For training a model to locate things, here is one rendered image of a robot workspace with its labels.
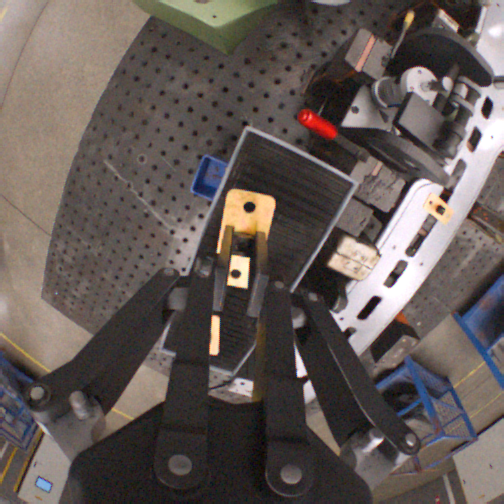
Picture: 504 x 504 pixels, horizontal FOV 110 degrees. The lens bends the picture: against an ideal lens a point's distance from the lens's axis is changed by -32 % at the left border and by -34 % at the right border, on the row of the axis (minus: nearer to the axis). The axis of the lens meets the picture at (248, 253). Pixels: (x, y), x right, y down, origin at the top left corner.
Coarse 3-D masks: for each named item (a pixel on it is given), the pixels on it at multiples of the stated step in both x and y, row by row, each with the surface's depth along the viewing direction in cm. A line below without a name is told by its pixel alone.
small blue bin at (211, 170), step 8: (208, 160) 69; (216, 160) 62; (224, 160) 67; (200, 168) 64; (208, 168) 72; (216, 168) 71; (224, 168) 71; (200, 176) 69; (208, 176) 73; (216, 176) 72; (192, 184) 65; (200, 184) 72; (208, 184) 74; (216, 184) 74; (192, 192) 66; (200, 192) 68; (208, 192) 70; (216, 192) 72
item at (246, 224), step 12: (228, 192) 20; (240, 192) 20; (252, 192) 20; (228, 204) 20; (240, 204) 20; (264, 204) 20; (228, 216) 21; (240, 216) 21; (252, 216) 21; (264, 216) 21; (240, 228) 21; (252, 228) 21; (264, 228) 21; (240, 240) 20; (252, 240) 20; (240, 252) 21; (240, 264) 22; (240, 276) 23
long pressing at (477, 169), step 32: (480, 32) 24; (480, 128) 35; (480, 160) 38; (416, 192) 43; (384, 224) 47; (416, 224) 46; (448, 224) 45; (384, 256) 49; (416, 256) 49; (352, 288) 53; (384, 288) 53; (416, 288) 53; (352, 320) 57; (384, 320) 57
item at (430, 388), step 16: (400, 368) 192; (416, 368) 187; (384, 384) 198; (400, 384) 195; (416, 384) 168; (432, 384) 209; (448, 384) 209; (384, 400) 214; (400, 400) 194; (416, 400) 199; (432, 400) 155; (400, 416) 193; (416, 416) 177; (432, 416) 137; (464, 416) 172; (432, 432) 188; (464, 448) 152; (416, 464) 185; (432, 464) 170
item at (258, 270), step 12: (264, 240) 19; (252, 252) 20; (264, 252) 17; (252, 264) 18; (264, 264) 15; (252, 276) 16; (264, 276) 14; (252, 288) 15; (264, 288) 15; (252, 300) 15; (252, 312) 15
